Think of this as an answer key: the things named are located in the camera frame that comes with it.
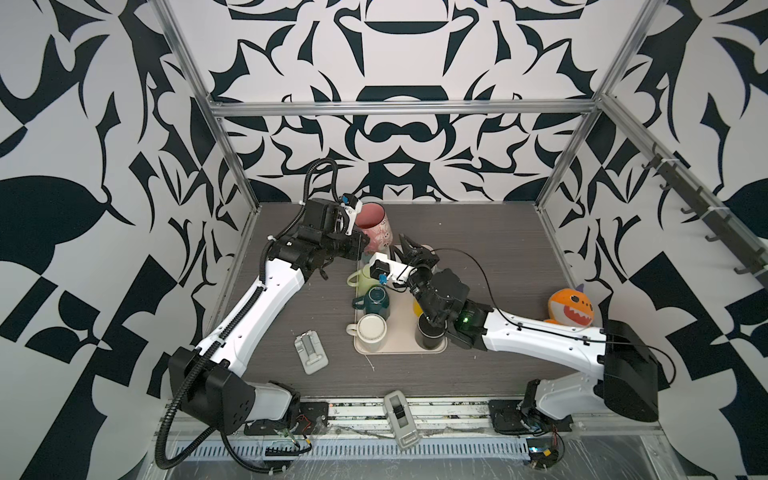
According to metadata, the pink patterned mug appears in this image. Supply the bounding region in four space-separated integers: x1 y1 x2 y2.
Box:
355 203 393 253

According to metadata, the light green mug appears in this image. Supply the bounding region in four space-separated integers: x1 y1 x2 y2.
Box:
346 265 380 297

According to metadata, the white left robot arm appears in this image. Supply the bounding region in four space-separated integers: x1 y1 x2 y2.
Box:
154 193 369 470

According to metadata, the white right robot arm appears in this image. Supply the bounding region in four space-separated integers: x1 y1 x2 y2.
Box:
388 235 675 422

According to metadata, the black mug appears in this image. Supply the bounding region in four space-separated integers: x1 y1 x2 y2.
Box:
415 314 445 351

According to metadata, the dark green mug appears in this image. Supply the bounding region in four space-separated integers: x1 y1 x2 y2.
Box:
352 286 390 320

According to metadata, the white mug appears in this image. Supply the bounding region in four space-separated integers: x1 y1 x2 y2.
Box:
346 313 388 354

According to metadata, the beige plastic tray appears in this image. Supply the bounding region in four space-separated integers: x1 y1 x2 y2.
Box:
354 253 448 355

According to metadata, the grey block on table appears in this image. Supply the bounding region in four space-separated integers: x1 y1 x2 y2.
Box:
294 330 329 375

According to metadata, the orange shark plush toy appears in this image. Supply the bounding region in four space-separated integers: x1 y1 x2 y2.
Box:
546 285 595 328

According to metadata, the small circuit board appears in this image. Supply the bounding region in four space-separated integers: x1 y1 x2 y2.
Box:
526 435 565 471

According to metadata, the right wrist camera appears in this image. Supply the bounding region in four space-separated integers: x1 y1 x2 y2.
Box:
368 253 414 286

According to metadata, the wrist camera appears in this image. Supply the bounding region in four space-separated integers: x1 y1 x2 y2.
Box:
340 193 363 236
368 253 414 286

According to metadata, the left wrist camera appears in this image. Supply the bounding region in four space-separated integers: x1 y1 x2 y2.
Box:
340 193 363 236

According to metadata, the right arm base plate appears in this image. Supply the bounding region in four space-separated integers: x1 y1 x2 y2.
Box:
488 399 573 436

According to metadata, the white slotted cable duct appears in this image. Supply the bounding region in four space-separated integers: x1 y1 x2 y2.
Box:
263 436 532 462

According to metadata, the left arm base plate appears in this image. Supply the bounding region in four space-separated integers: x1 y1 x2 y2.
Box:
244 401 330 436

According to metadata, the black hook rail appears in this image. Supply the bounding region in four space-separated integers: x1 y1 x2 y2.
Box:
640 143 767 289

